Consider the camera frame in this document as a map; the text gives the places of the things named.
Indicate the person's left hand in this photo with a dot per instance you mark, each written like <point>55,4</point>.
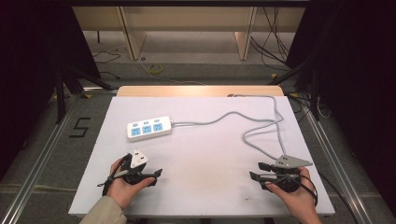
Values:
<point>123,191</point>

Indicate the black metal stand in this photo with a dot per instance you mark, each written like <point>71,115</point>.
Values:
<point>73,82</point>
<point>313,90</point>

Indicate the dark curtain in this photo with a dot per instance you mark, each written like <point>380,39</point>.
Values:
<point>28,62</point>
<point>358,77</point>

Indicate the person's right hand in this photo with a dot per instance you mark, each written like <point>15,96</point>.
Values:
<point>299,200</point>

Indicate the beige wooden desk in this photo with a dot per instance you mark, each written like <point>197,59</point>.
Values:
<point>186,18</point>

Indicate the white and blue power strip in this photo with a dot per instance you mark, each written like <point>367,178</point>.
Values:
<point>149,128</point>

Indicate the aluminium floor rail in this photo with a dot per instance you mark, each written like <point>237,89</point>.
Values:
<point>339,168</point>
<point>34,165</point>

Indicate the yellow tape roll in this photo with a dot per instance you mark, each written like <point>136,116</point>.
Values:
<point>154,68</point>

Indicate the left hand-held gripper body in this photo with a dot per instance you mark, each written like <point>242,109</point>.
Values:
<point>134,174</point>

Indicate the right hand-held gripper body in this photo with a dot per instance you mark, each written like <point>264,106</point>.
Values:
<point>288,180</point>

